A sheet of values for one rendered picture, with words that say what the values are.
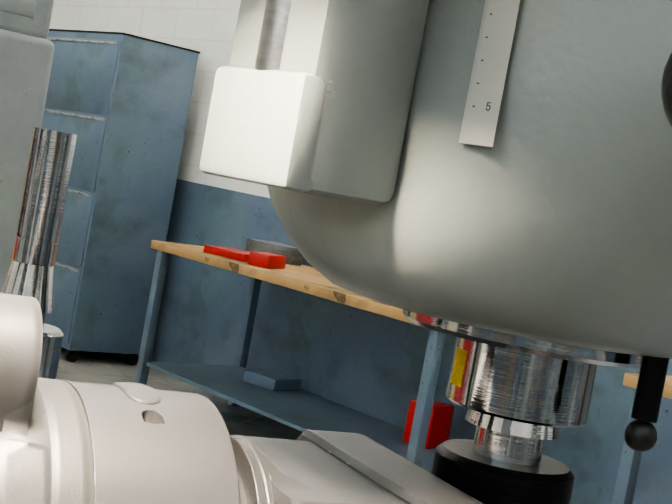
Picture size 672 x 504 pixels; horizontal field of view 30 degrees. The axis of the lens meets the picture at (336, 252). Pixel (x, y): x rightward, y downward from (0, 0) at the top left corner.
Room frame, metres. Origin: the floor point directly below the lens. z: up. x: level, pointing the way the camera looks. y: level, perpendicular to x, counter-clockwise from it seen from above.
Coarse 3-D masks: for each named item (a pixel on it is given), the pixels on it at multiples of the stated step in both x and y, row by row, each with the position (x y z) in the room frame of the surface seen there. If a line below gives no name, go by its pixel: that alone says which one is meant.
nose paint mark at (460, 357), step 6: (456, 348) 0.41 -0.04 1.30; (456, 354) 0.41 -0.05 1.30; (462, 354) 0.41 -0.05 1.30; (456, 360) 0.41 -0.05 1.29; (462, 360) 0.41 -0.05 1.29; (456, 366) 0.41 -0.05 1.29; (462, 366) 0.41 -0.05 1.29; (456, 372) 0.41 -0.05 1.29; (462, 372) 0.41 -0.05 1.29; (456, 378) 0.41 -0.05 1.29; (456, 384) 0.41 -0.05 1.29
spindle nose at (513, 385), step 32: (480, 352) 0.40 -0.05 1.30; (512, 352) 0.40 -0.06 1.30; (448, 384) 0.42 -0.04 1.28; (480, 384) 0.40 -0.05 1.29; (512, 384) 0.39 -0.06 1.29; (544, 384) 0.39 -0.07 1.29; (576, 384) 0.40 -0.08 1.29; (512, 416) 0.39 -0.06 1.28; (544, 416) 0.39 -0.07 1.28; (576, 416) 0.40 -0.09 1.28
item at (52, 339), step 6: (48, 324) 0.73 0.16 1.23; (48, 330) 0.70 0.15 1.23; (54, 330) 0.71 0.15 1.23; (60, 330) 0.71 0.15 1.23; (48, 336) 0.69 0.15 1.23; (54, 336) 0.70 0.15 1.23; (60, 336) 0.71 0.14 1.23; (42, 342) 0.69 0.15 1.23; (48, 342) 0.69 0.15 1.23; (54, 342) 0.70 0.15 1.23; (60, 342) 0.71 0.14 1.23; (42, 348) 0.69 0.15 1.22; (48, 348) 0.70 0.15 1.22; (54, 348) 0.70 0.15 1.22; (60, 348) 0.71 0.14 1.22
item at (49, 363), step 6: (42, 354) 0.69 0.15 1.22; (48, 354) 0.70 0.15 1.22; (54, 354) 0.70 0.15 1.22; (42, 360) 0.69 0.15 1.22; (48, 360) 0.70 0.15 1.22; (54, 360) 0.70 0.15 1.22; (42, 366) 0.69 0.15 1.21; (48, 366) 0.70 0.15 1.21; (54, 366) 0.70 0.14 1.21; (42, 372) 0.69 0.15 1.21; (48, 372) 0.70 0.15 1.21; (54, 372) 0.71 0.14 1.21; (48, 378) 0.70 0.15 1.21; (54, 378) 0.71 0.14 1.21
